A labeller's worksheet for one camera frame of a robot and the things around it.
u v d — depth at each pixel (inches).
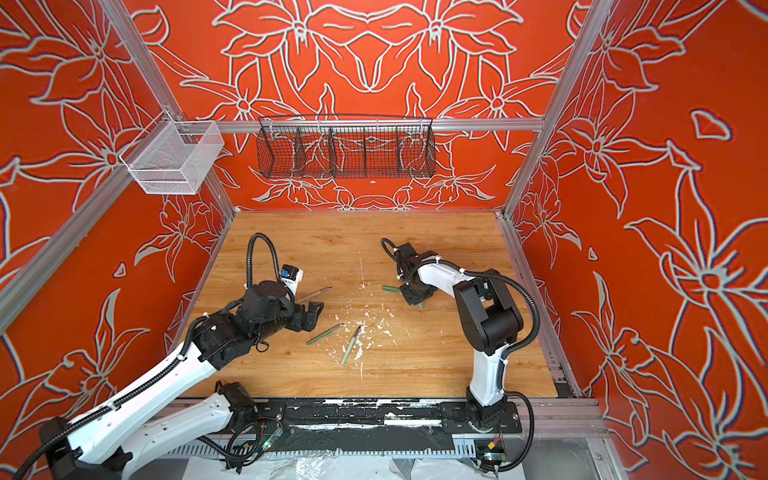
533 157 39.6
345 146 38.9
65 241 22.7
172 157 36.1
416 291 32.1
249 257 20.9
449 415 28.8
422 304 34.6
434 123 35.4
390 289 38.2
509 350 20.3
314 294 37.4
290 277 25.1
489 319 19.6
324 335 34.3
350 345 33.5
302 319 25.5
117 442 16.4
